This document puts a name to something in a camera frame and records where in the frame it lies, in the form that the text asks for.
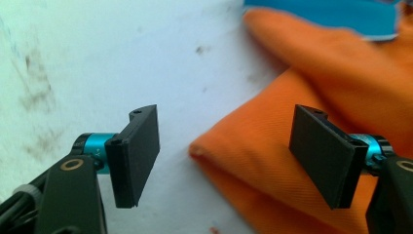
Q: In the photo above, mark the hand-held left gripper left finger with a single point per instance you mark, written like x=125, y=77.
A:
x=136, y=156

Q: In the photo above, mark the white foam mat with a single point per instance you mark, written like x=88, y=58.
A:
x=113, y=58

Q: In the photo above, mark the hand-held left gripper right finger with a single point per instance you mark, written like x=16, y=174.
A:
x=324, y=152

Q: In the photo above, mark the orange polo shirt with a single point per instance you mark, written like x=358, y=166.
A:
x=292, y=97

